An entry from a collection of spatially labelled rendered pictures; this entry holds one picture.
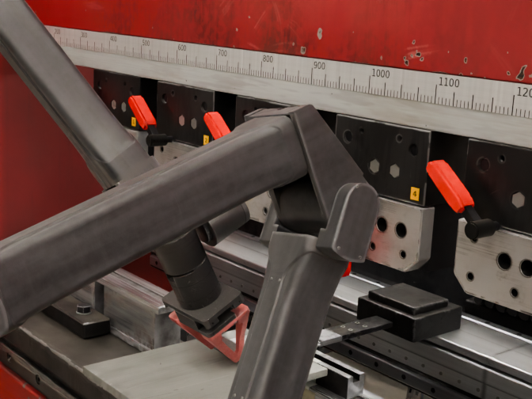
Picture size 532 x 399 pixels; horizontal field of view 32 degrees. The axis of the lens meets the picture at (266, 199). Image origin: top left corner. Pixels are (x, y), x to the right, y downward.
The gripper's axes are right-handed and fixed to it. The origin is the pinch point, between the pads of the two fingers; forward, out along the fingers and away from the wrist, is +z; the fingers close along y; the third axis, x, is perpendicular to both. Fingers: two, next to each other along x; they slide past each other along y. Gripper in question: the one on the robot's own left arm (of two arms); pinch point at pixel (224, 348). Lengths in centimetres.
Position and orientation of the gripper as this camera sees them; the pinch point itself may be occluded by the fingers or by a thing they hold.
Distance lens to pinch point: 123.5
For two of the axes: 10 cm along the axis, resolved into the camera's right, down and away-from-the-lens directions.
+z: 3.2, 8.2, 4.8
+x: -7.2, 5.4, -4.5
